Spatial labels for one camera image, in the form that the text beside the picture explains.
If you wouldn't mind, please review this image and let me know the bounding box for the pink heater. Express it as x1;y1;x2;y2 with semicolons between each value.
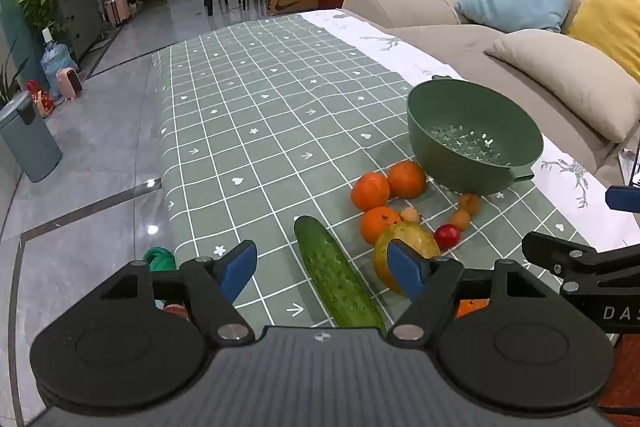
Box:
55;67;84;100

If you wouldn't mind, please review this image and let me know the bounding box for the grey trash bin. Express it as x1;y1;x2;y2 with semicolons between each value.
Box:
0;90;63;184

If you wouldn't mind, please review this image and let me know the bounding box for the beige sofa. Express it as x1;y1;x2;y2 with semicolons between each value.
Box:
342;0;640;188

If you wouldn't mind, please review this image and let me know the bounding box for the green colander bowl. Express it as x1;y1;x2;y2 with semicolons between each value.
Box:
406;79;545;197

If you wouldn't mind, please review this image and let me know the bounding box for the white printed cloth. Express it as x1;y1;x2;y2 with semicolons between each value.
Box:
304;8;640;253

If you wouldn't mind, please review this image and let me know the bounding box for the grey cabinet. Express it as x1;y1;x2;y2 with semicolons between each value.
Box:
49;0;107;60

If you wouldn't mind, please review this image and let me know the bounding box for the orange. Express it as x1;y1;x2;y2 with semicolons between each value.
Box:
351;172;391;212
387;160;427;200
360;206;402;245

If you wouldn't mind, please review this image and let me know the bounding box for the beige cushion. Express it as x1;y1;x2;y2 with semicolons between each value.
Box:
484;30;640;144

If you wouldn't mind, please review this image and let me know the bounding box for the yellow cushion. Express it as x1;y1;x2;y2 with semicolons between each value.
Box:
567;0;640;84

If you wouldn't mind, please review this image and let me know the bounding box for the green tape roll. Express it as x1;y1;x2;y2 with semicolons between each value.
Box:
142;246;177;275

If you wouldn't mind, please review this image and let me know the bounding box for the red toy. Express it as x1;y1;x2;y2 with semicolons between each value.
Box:
26;80;55;119

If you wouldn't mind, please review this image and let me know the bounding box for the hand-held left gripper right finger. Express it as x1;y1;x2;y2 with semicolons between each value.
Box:
387;238;555;343

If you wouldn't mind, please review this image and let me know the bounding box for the yellow green mango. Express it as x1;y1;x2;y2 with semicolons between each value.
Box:
373;223;442;298

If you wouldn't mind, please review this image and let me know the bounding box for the green cucumber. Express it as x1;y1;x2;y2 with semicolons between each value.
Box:
293;215;387;333

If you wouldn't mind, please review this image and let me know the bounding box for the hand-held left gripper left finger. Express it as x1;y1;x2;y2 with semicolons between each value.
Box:
98;239;258;344

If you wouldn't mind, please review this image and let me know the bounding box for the orange red cloth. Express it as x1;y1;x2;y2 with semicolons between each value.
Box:
160;298;640;414

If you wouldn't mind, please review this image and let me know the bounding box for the green checked tablecloth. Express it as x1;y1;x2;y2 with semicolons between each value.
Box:
151;9;640;333

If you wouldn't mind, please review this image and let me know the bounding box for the pink suitcase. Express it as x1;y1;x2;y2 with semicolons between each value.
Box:
103;0;133;27

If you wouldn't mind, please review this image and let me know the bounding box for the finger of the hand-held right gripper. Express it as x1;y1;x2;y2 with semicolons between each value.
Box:
605;185;640;210
521;231;640;281

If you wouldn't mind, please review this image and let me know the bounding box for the blue water jug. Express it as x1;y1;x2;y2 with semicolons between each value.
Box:
39;28;77;100

